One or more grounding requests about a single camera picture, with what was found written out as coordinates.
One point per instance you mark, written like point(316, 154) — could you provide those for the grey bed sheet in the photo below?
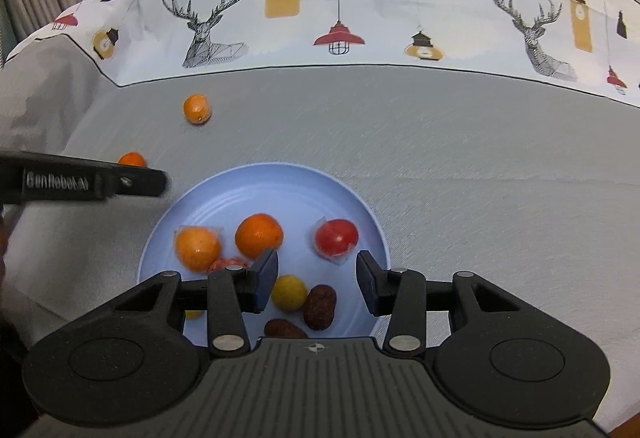
point(475, 193)

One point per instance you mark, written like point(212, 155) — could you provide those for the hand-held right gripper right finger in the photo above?
point(367, 283)

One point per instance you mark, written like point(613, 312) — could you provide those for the deer and lamp printed cloth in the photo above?
point(400, 7)

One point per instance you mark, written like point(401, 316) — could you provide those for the light grey quilt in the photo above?
point(45, 97)

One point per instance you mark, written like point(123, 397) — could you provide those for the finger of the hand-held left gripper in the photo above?
point(142, 182)

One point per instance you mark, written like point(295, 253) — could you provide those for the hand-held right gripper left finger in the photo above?
point(265, 283)

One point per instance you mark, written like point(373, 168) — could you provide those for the dark red date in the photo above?
point(285, 329)
point(320, 308)

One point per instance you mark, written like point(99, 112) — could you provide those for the light blue plate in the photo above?
point(280, 193)

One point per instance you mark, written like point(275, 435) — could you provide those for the red fruit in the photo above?
point(227, 264)
point(336, 237)

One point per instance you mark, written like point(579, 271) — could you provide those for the yellow round fruit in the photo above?
point(291, 293)

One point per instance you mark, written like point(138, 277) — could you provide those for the orange fruit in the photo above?
point(197, 245)

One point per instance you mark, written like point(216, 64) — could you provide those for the orange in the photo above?
point(257, 235)
point(196, 109)
point(132, 159)

